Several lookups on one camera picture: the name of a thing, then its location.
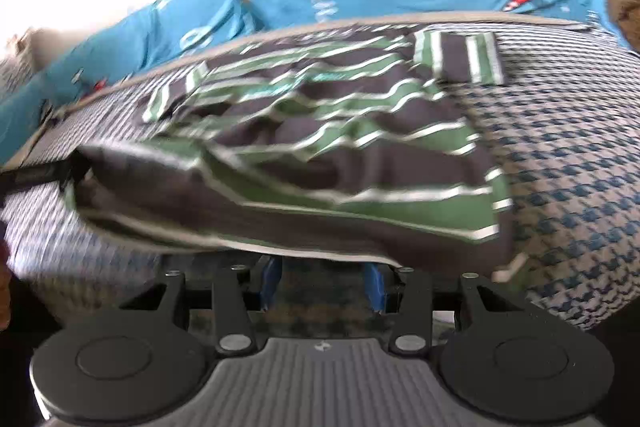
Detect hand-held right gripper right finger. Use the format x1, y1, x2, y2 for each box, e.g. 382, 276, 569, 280
362, 262, 526, 354

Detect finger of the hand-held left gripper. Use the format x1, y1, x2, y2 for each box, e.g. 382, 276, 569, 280
0, 154, 93, 198

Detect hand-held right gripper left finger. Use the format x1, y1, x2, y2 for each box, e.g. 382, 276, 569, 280
120, 257, 283, 354

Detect green grey striped shirt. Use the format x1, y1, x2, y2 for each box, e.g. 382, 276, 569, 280
60, 24, 526, 285

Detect blue houndstooth mat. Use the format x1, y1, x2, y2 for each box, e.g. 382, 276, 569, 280
0, 12, 640, 343

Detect brown cloth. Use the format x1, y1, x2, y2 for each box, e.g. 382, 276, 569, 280
605, 0, 640, 45

